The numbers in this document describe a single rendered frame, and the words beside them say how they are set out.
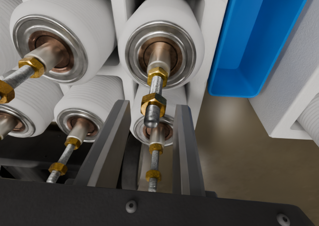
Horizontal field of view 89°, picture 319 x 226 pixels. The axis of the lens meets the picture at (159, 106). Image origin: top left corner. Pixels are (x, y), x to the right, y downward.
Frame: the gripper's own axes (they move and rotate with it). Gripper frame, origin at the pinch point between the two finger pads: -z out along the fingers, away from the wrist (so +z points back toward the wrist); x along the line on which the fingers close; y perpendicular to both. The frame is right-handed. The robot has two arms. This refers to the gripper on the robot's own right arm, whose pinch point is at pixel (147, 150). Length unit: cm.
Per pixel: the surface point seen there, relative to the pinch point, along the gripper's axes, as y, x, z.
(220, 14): -3.4, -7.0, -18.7
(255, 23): 1.0, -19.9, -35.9
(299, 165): 56, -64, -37
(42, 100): 10.2, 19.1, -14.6
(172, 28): -3.2, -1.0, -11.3
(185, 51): -1.1, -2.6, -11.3
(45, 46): -0.8, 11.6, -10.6
